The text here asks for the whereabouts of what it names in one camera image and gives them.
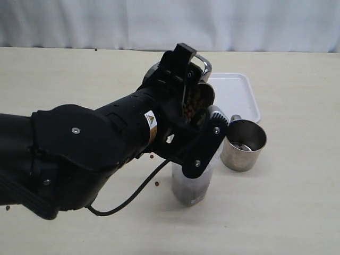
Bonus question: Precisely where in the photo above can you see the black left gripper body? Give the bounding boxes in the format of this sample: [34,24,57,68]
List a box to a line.
[144,69,210,157]

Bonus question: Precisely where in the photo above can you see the steel mug with kibble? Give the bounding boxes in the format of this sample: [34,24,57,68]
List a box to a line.
[137,50,215,126]

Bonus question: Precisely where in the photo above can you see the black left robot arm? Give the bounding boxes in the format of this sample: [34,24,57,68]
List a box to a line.
[1,43,203,220]

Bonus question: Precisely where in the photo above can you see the white curtain backdrop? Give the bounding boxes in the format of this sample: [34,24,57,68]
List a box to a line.
[1,1,339,53]

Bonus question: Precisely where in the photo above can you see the translucent plastic container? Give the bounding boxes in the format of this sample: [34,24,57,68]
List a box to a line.
[172,146,222,207]

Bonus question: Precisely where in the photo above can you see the white plastic tray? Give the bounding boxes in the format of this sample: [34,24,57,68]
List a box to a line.
[208,73,261,123]

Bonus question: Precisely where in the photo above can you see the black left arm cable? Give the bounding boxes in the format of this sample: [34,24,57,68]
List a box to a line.
[87,108,210,216]

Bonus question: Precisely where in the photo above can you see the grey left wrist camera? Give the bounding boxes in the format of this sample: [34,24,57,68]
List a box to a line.
[180,105,230,179]

